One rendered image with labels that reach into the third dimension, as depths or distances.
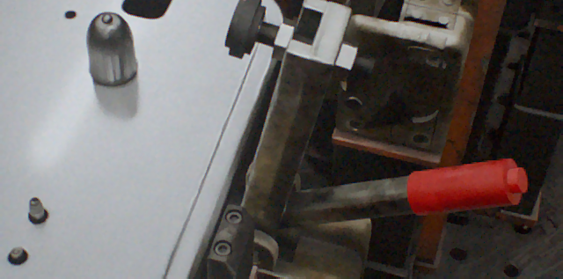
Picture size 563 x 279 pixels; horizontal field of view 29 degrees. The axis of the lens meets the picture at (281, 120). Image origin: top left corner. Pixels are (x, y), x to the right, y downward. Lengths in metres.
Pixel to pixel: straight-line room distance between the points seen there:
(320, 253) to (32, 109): 0.23
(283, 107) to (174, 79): 0.26
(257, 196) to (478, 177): 0.11
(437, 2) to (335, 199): 0.19
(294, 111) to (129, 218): 0.21
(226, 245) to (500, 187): 0.15
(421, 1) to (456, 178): 0.20
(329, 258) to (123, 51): 0.21
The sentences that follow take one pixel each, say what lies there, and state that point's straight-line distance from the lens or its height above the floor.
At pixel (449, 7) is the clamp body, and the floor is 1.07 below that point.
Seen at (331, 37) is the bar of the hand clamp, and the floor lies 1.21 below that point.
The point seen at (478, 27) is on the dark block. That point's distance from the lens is 0.76.
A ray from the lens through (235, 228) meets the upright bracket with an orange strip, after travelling 0.42.
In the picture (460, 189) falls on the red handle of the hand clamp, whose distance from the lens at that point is 0.52.
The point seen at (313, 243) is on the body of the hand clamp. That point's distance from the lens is 0.59.
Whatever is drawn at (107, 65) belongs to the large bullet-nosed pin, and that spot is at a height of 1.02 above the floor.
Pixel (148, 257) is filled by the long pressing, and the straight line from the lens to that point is 0.65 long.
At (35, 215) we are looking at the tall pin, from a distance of 0.67.
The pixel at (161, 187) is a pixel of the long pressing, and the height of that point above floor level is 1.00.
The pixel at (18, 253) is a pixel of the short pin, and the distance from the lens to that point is 0.66.
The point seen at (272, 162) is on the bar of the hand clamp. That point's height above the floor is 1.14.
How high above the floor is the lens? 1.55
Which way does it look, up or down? 51 degrees down
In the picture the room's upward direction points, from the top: 3 degrees clockwise
